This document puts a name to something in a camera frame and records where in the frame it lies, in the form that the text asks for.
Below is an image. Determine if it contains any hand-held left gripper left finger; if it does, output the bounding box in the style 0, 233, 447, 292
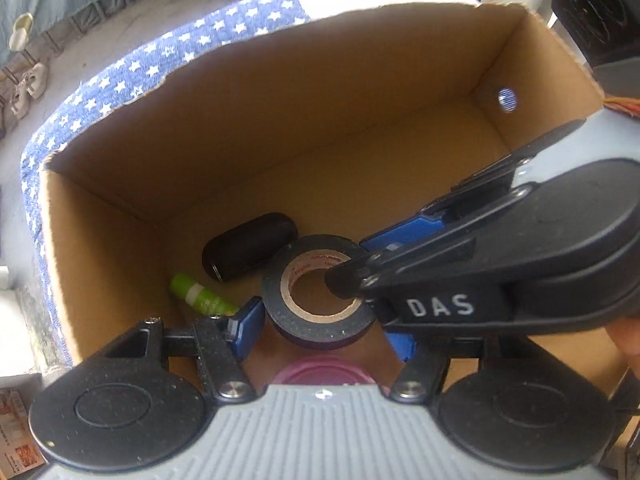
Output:
87, 296, 265, 404

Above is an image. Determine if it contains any person's right hand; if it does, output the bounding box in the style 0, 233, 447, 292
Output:
607, 310, 640, 358

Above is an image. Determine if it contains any printed cardboard carton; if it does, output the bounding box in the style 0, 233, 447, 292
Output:
0, 387, 42, 476

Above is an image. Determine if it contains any brown cardboard box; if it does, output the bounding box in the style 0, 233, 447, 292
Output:
40, 1, 640, 396

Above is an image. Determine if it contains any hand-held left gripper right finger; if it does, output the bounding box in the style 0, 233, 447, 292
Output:
384, 329, 481, 404

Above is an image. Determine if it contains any grey printed hanging sheet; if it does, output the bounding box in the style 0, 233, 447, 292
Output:
0, 0, 166, 66

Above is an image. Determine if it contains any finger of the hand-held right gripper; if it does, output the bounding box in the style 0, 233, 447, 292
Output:
360, 119, 587, 261
324, 237, 478, 302

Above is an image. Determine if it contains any green lip balm tube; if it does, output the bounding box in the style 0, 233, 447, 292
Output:
169, 272, 241, 317

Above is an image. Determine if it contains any beige shoe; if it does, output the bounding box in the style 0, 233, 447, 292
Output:
10, 82, 31, 120
25, 62, 50, 101

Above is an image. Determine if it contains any pink bowl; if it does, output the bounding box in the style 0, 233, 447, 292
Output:
272, 355, 376, 387

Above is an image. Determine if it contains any black oval case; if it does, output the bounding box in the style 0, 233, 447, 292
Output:
201, 212, 299, 284

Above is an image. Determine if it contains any black speaker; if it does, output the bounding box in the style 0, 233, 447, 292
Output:
550, 0, 640, 66

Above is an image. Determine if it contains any black tape roll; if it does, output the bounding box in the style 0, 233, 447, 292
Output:
260, 234, 376, 351

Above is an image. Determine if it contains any bundle of wooden sticks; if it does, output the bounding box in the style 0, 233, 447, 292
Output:
602, 95, 640, 121

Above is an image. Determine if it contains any blue white star blanket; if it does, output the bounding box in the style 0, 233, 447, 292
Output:
19, 0, 483, 368

